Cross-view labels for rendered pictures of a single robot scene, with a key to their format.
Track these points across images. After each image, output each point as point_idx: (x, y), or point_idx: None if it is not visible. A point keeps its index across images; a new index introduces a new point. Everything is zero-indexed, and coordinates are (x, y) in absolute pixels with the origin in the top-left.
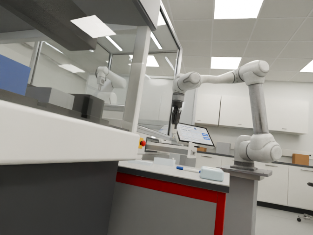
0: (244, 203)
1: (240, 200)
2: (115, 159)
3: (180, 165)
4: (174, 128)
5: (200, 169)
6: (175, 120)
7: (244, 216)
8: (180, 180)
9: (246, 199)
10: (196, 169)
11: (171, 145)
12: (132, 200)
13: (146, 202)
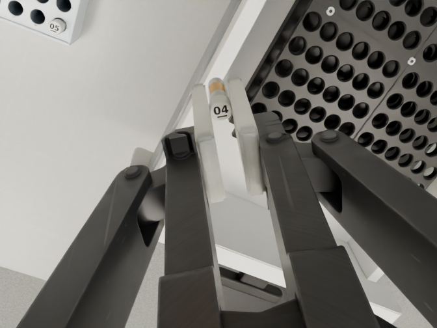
0: (231, 297)
1: (241, 293)
2: None
3: (148, 92)
4: (188, 127)
5: (67, 176)
6: (166, 197)
7: (227, 268)
8: None
9: (229, 310)
10: (63, 157)
11: (215, 59)
12: None
13: None
